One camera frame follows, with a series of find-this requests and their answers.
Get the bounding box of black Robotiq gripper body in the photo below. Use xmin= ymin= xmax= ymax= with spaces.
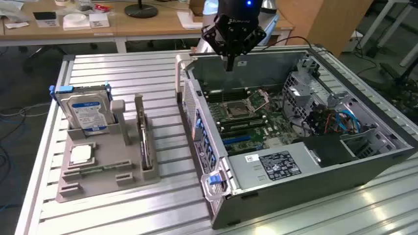
xmin=213 ymin=0 xmax=263 ymax=56

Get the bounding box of white paper stack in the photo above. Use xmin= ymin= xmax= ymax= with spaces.
xmin=176 ymin=11 xmax=204 ymax=30

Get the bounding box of wooden desk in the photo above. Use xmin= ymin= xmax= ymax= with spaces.
xmin=0 ymin=0 xmax=295 ymax=47

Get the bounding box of wooden cabinet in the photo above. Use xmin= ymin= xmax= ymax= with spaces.
xmin=276 ymin=0 xmax=375 ymax=57

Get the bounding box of black round lamp base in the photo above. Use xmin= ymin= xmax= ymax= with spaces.
xmin=123 ymin=0 xmax=159 ymax=19

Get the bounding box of open socket cover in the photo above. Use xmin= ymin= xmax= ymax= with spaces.
xmin=244 ymin=89 xmax=272 ymax=110

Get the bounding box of silver disk bay cage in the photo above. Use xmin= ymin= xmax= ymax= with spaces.
xmin=281 ymin=71 xmax=323 ymax=118

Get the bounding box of CPU socket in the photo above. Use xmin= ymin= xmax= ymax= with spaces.
xmin=224 ymin=100 xmax=251 ymax=118

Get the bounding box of installed black RAM stick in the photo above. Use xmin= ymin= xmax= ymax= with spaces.
xmin=220 ymin=120 xmax=267 ymax=131
xmin=217 ymin=116 xmax=265 ymax=127

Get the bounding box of white labelled box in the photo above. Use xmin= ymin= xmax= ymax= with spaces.
xmin=88 ymin=13 xmax=109 ymax=28

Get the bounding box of green motherboard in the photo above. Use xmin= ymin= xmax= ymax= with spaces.
xmin=199 ymin=82 xmax=306 ymax=157

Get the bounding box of blue expansion slot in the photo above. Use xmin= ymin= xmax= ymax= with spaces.
xmin=223 ymin=135 xmax=261 ymax=145

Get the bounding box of white tape roll on box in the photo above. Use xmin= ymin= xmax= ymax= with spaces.
xmin=61 ymin=13 xmax=92 ymax=31

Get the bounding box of black equipment on floor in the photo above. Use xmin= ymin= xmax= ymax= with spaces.
xmin=378 ymin=61 xmax=418 ymax=112

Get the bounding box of hard disk in blue caddy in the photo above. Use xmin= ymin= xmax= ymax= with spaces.
xmin=48 ymin=82 xmax=119 ymax=136

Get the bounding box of black and white box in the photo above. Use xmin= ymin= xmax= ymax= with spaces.
xmin=32 ymin=11 xmax=60 ymax=28

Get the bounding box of black office chair base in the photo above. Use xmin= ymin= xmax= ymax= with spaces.
xmin=18 ymin=43 xmax=99 ymax=73

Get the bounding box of grey power supply unit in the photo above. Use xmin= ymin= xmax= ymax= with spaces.
xmin=227 ymin=142 xmax=323 ymax=190

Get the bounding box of grey plastic parts rack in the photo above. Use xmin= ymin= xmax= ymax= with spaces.
xmin=54 ymin=93 xmax=160 ymax=204

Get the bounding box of blue case latch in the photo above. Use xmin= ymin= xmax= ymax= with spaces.
xmin=207 ymin=174 xmax=223 ymax=187

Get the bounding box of silver CPU chip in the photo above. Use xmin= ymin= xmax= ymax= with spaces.
xmin=69 ymin=145 xmax=93 ymax=165

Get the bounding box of green RAM stick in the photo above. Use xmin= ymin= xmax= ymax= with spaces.
xmin=76 ymin=164 xmax=119 ymax=173

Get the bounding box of open grey PC case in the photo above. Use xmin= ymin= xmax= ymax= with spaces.
xmin=175 ymin=44 xmax=418 ymax=230

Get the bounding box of black cable behind case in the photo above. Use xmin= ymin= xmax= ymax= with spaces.
xmin=260 ymin=36 xmax=328 ymax=53

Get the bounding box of white desk frame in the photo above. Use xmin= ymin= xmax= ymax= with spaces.
xmin=356 ymin=0 xmax=418 ymax=67

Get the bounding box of orange wire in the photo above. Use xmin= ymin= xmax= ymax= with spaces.
xmin=324 ymin=113 xmax=338 ymax=134

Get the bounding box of blue wire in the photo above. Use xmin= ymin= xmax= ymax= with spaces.
xmin=335 ymin=111 xmax=362 ymax=134

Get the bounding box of blue floor cable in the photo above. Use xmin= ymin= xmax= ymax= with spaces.
xmin=0 ymin=115 xmax=28 ymax=212

